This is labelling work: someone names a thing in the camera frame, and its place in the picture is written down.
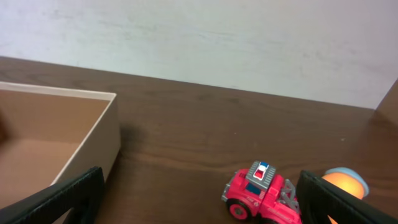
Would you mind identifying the white cardboard box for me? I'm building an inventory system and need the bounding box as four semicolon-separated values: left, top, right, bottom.
1;82;121;207

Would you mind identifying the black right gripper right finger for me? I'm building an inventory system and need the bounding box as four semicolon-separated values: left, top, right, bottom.
296;170;397;224

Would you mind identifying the orange rubber duck toy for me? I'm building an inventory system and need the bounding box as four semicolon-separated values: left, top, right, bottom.
322;167;370;224

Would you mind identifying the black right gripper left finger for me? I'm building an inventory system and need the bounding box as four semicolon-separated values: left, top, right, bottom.
1;166;104;224

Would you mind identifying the red toy fire truck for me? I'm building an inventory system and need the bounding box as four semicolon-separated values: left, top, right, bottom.
221;161;302;224

